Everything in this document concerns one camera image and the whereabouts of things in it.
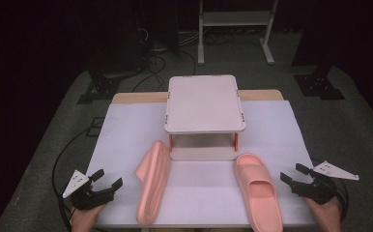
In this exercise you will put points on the person's left hand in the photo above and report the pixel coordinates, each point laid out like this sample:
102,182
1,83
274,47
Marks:
83,220

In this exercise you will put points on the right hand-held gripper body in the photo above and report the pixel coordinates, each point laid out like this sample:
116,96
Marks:
316,190

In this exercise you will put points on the person's right hand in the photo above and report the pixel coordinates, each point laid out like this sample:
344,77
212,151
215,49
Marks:
328,216

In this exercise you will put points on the black stand base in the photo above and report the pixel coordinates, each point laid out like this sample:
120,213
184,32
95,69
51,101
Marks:
318,85
99,88

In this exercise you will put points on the white table mat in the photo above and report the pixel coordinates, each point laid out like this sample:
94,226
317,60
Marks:
126,145

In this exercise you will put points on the white metal stand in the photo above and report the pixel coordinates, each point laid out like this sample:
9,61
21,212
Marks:
236,17

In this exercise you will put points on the wooden plank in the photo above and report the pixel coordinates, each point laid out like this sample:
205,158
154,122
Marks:
136,97

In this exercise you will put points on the pink rubber slipper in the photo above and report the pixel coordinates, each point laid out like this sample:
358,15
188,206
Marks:
154,187
262,190

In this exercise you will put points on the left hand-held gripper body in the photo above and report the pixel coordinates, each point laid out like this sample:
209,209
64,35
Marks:
88,198

